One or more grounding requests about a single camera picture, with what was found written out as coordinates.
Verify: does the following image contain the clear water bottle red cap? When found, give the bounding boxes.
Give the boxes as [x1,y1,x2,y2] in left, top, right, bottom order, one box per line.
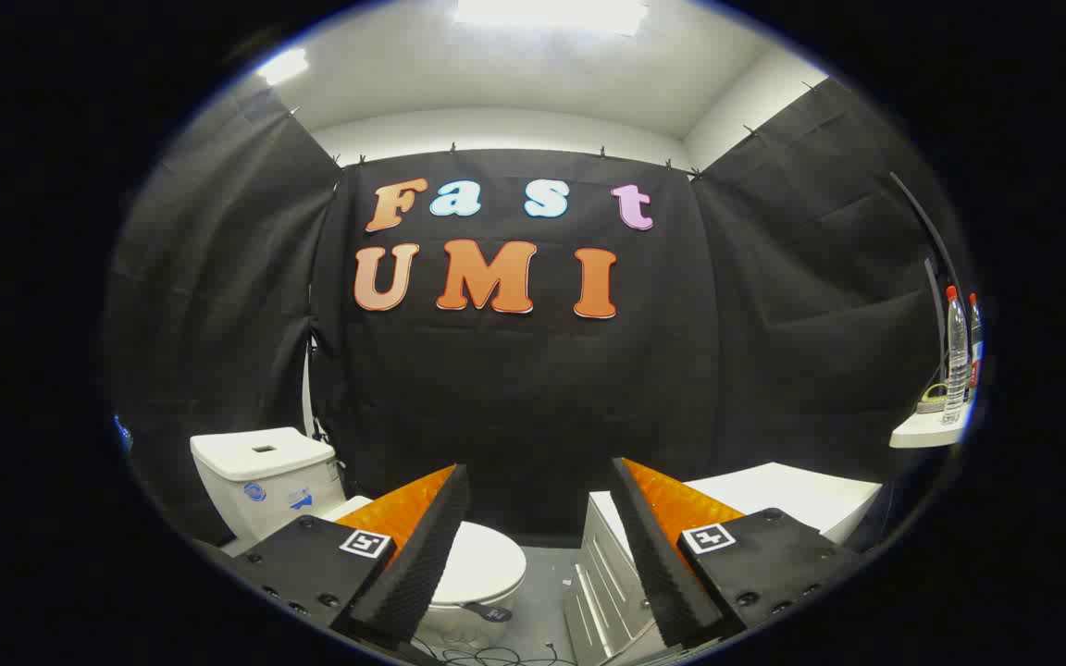
[968,293,986,391]
[943,286,972,426]

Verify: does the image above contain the black floor cables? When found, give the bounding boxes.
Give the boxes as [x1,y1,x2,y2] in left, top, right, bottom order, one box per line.
[411,635,582,666]

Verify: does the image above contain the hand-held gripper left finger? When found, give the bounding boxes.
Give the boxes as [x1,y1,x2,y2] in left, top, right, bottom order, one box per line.
[232,464,472,650]

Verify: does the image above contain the black backdrop cloth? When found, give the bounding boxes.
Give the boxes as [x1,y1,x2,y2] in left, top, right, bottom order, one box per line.
[105,78,971,549]

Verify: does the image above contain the large ceiling light panel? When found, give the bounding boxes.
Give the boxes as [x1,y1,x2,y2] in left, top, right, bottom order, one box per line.
[452,0,651,38]

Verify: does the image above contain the white wall shelf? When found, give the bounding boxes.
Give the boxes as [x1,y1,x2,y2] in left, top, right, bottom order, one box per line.
[888,407,971,450]

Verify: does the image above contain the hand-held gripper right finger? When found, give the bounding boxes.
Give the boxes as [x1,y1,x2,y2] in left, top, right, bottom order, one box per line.
[608,457,867,649]

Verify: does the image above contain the white toilet lid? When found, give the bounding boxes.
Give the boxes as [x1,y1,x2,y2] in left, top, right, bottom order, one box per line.
[323,496,527,623]

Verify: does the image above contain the small ceiling light panel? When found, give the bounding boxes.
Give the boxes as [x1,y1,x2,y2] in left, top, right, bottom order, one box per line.
[254,46,311,87]

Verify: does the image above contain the white drawer cabinet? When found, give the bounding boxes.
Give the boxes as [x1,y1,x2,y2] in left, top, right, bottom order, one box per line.
[563,462,885,664]

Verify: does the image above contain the dark curved pole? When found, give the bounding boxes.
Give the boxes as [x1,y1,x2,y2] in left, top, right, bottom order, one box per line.
[888,171,963,290]

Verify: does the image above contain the white toilet body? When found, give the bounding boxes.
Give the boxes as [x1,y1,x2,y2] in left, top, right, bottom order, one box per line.
[189,426,523,651]

